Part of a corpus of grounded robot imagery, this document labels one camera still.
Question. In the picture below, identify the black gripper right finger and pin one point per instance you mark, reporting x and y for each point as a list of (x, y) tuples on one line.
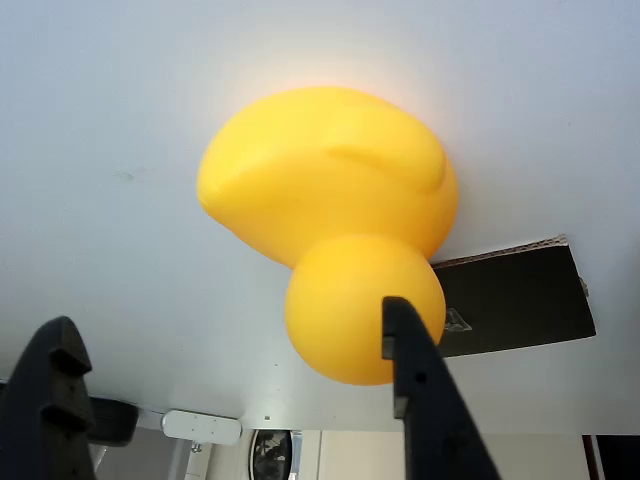
[(435, 425)]

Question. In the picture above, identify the black cardboard square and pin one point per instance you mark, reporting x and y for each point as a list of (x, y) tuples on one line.
[(525, 300)]

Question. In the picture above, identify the round glass appliance door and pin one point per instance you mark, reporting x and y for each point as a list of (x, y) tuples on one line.
[(272, 455)]

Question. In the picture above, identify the black zip case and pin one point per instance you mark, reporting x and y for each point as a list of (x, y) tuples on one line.
[(115, 420)]

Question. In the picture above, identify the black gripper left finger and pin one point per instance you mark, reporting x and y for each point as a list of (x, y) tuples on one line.
[(45, 410)]

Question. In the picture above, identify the yellow rubber duck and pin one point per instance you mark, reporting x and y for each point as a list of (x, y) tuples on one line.
[(325, 200)]

